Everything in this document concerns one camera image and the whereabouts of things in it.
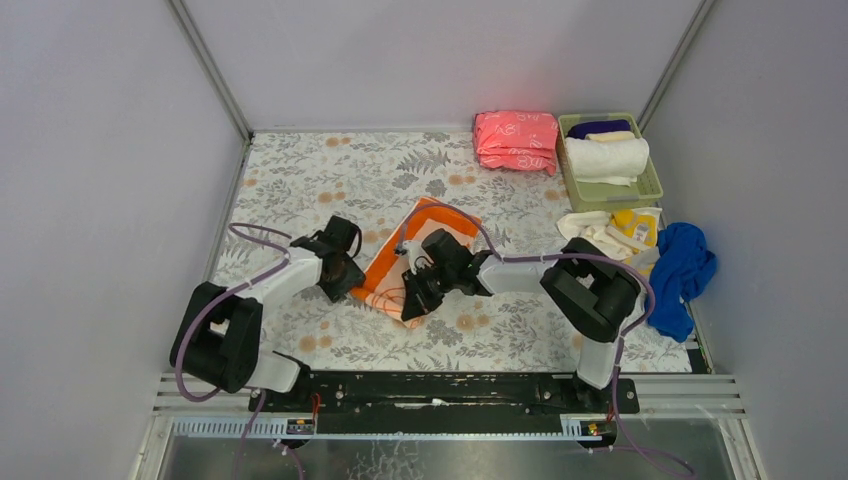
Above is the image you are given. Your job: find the floral tablecloth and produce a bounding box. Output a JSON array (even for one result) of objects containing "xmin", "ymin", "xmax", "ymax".
[{"xmin": 188, "ymin": 130, "xmax": 694, "ymax": 374}]

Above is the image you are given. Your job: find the orange cartoon towel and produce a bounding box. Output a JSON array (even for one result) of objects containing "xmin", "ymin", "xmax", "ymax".
[{"xmin": 351, "ymin": 197, "xmax": 480, "ymax": 329}]

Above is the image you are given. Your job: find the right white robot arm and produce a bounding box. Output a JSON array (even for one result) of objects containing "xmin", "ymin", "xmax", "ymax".
[{"xmin": 395, "ymin": 229, "xmax": 642, "ymax": 390}]

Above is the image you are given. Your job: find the aluminium frame rail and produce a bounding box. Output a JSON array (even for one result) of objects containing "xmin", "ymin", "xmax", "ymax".
[{"xmin": 154, "ymin": 373, "xmax": 747, "ymax": 442}]

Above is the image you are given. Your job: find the white rolled towel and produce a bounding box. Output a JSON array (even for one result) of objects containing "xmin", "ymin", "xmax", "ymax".
[{"xmin": 564, "ymin": 137, "xmax": 650, "ymax": 186}]

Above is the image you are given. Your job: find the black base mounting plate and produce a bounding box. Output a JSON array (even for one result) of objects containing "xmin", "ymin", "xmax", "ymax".
[{"xmin": 249, "ymin": 370, "xmax": 640, "ymax": 435}]

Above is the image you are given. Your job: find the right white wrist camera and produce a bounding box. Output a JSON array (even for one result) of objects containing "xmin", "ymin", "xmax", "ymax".
[{"xmin": 395, "ymin": 240, "xmax": 432, "ymax": 274}]

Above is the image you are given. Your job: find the blue crumpled towel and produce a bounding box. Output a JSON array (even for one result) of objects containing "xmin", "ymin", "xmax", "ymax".
[{"xmin": 647, "ymin": 222, "xmax": 718, "ymax": 343}]

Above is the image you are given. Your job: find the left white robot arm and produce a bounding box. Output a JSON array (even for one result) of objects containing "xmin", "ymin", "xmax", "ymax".
[{"xmin": 169, "ymin": 216, "xmax": 365, "ymax": 402}]

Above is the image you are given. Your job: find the purple rolled towel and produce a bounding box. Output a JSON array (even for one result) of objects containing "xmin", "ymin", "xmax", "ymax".
[{"xmin": 567, "ymin": 119, "xmax": 631, "ymax": 139}]

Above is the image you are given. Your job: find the cream rolled towel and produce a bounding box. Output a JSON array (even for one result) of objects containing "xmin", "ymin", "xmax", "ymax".
[{"xmin": 585, "ymin": 131, "xmax": 636, "ymax": 142}]

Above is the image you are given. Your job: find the yellow white crumpled towel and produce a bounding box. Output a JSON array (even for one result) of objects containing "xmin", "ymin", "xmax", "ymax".
[{"xmin": 556, "ymin": 207, "xmax": 662, "ymax": 277}]

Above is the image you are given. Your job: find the pink folded towel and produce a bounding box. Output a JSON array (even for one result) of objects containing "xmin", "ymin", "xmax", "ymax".
[{"xmin": 472, "ymin": 110, "xmax": 559, "ymax": 176}]

